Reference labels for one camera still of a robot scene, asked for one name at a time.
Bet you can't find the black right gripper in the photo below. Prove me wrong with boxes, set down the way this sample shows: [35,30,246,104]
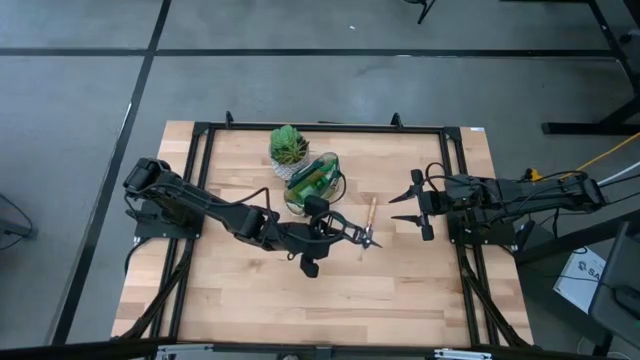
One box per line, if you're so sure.
[388,168,452,243]

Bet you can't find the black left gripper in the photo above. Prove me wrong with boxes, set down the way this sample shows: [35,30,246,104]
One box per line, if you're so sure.
[279,195,384,279]

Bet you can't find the wooden handled garden hand tool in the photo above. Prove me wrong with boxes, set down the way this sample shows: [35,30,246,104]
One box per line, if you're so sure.
[359,196,379,250]

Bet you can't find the green plastic spray bottle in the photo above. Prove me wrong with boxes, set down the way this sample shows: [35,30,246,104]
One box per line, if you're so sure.
[288,155,341,201]

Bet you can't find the beige green gardening tote bag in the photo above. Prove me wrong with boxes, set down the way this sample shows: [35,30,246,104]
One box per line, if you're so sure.
[283,151,347,218]

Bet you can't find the white grey patterned plant pot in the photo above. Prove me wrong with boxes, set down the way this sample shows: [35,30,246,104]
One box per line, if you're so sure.
[269,149,312,182]

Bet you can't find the green artificial succulent plant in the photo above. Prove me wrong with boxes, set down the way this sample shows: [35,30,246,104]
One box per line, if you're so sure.
[269,124,311,166]

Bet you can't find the white printed cardboard box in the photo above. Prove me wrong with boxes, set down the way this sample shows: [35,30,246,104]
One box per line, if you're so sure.
[552,245,607,315]

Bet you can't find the black chair base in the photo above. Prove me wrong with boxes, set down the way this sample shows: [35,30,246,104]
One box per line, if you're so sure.
[403,0,437,26]

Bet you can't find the black rig crossbar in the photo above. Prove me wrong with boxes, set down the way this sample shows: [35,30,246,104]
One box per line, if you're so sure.
[0,337,640,360]

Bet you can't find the black metal table frame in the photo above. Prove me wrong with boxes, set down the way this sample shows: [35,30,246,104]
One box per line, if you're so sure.
[112,110,534,351]

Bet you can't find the yellow cable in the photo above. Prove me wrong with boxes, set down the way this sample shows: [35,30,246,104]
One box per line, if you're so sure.
[558,131,640,182]

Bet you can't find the black desk leg frame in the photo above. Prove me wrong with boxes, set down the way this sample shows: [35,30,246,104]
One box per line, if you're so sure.
[541,0,640,137]

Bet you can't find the black cable loops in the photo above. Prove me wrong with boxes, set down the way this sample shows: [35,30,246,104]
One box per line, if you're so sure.
[0,193,40,252]

